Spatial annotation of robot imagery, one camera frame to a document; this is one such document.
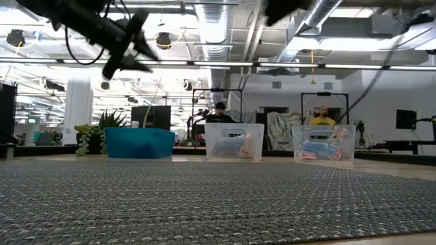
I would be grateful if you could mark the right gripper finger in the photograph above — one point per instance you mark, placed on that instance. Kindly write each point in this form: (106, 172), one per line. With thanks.
(281, 8)

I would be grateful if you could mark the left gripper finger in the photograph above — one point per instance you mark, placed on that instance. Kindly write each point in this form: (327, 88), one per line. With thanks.
(134, 64)
(144, 47)

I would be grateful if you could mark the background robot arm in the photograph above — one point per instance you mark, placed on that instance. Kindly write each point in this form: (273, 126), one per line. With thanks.
(195, 126)

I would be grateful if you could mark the black ceiling spotlight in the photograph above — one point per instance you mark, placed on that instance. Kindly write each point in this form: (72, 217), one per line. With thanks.
(16, 37)
(163, 41)

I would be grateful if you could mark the black monitor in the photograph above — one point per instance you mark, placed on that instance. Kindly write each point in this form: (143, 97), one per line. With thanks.
(406, 119)
(156, 117)

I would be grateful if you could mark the small white cup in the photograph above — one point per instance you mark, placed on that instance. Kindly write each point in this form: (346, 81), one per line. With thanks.
(135, 124)

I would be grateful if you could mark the white column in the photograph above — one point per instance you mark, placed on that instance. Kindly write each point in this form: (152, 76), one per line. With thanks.
(77, 112)

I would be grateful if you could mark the linear ceiling light strip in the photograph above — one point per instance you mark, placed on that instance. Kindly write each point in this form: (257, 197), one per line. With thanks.
(221, 63)

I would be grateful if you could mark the blue plastic bin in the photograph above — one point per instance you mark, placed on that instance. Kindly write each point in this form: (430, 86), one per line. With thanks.
(139, 143)

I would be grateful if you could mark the potted succulent plant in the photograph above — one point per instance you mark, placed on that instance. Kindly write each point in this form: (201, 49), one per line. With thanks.
(86, 136)

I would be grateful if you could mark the person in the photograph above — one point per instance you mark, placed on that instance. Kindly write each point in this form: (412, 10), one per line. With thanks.
(219, 117)
(323, 120)

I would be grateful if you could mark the teal chair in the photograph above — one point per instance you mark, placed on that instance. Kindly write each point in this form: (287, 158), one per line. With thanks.
(44, 138)

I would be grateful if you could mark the crumpled grey cover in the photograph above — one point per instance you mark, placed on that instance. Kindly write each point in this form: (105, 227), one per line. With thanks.
(282, 126)

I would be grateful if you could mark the clear plastic bin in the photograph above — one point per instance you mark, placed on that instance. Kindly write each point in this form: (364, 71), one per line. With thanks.
(306, 132)
(235, 128)

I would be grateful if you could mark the grey woven mat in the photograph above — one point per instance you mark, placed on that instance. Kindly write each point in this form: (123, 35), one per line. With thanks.
(136, 204)

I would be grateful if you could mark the black tripod device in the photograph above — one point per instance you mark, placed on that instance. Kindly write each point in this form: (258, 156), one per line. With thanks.
(360, 131)

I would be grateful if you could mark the black desk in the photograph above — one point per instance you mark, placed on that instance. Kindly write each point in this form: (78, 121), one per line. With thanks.
(408, 144)

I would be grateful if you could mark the silver ceiling duct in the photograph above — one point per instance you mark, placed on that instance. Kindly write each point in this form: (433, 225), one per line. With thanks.
(216, 51)

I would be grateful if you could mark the black rig frame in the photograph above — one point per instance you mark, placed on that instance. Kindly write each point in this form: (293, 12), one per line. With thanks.
(323, 94)
(218, 90)

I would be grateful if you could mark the black aluminium table frame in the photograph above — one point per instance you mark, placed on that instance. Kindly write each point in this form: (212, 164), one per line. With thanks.
(44, 150)

